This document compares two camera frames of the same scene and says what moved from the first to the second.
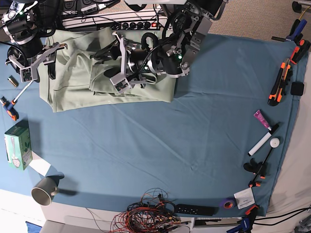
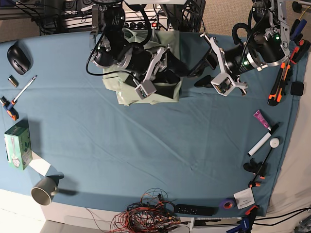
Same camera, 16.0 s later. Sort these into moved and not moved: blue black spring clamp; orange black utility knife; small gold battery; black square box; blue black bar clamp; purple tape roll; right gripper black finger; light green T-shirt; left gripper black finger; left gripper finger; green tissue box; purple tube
Moved: left gripper finger; right gripper black finger; light green T-shirt; left gripper black finger
Not moved: blue black bar clamp; orange black utility knife; green tissue box; small gold battery; purple tape roll; black square box; purple tube; blue black spring clamp
